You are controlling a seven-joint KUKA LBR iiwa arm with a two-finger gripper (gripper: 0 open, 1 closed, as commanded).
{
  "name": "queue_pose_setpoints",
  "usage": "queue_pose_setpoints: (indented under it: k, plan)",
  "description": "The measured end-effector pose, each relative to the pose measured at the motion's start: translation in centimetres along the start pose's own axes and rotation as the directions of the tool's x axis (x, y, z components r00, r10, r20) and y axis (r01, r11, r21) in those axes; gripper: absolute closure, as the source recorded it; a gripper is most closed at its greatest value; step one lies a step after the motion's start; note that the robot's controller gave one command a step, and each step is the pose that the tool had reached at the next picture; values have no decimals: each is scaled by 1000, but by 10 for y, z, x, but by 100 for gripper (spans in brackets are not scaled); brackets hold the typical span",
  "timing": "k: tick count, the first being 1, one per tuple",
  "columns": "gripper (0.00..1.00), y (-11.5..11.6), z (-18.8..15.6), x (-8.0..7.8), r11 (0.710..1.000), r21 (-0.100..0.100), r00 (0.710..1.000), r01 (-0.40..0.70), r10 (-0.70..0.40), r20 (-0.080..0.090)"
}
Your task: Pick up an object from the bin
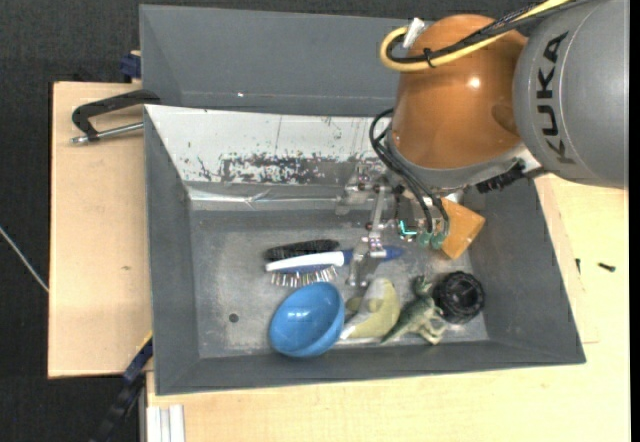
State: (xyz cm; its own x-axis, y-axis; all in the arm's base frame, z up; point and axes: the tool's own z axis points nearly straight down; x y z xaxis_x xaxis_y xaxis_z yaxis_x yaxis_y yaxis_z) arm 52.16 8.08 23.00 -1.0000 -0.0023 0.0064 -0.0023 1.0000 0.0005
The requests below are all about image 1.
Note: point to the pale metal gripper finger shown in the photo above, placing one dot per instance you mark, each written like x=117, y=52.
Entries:
x=357, y=192
x=371, y=247

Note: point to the orange-brown block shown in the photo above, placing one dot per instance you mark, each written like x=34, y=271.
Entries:
x=462, y=230

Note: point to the pale yellow-green soft toy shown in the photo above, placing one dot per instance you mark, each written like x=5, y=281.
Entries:
x=382, y=312

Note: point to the white and blue brush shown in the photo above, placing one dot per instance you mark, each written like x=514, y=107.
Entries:
x=305, y=261

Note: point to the green toy dinosaur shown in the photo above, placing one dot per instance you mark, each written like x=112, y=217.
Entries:
x=412, y=317

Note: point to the blue bowl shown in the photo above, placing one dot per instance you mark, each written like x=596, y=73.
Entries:
x=305, y=320

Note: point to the black ribbed round cap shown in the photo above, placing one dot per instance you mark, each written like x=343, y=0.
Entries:
x=459, y=297

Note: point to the grey metal bin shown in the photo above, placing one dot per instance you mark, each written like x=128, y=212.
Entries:
x=240, y=320

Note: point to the small black screw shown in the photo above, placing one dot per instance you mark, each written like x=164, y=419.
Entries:
x=607, y=267

